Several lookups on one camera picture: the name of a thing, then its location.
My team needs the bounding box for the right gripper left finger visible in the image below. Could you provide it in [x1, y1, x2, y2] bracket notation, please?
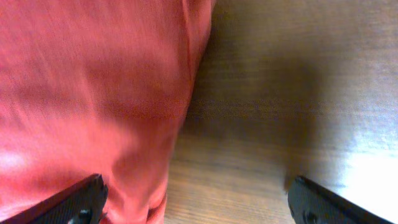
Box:
[1, 174, 108, 224]

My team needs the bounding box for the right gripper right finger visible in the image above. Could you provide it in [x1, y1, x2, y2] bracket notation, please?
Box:
[287, 175, 392, 224]

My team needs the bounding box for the orange soccer t-shirt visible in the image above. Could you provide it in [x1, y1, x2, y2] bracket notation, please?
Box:
[1, 0, 215, 223]

